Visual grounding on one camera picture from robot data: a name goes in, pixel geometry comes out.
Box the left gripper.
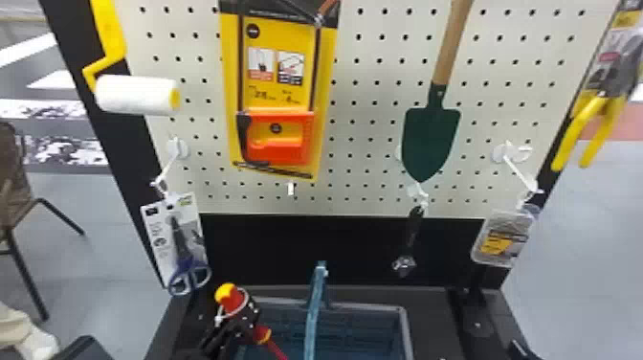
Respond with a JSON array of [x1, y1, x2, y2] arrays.
[[198, 320, 249, 360]]

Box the blue basket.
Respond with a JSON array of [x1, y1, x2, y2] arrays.
[[234, 259, 414, 360]]

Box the blue scissors on card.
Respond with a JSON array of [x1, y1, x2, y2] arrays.
[[140, 191, 213, 297]]

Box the black wrench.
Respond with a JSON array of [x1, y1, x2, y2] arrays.
[[391, 203, 428, 280]]

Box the brown chair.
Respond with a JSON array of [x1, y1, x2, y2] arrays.
[[0, 120, 86, 324]]

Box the hacksaw on yellow card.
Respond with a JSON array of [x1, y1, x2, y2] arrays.
[[218, 0, 343, 184]]

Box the yellow white paint roller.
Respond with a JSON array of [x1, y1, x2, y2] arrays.
[[81, 0, 183, 118]]

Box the white pegboard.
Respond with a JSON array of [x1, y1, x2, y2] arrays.
[[38, 0, 624, 348]]

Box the clear packet yellow label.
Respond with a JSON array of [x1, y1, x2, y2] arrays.
[[470, 208, 536, 269]]

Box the green trowel wooden handle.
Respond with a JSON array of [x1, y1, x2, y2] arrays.
[[400, 0, 476, 184]]

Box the yellow handled pliers on card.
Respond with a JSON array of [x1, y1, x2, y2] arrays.
[[550, 0, 643, 173]]

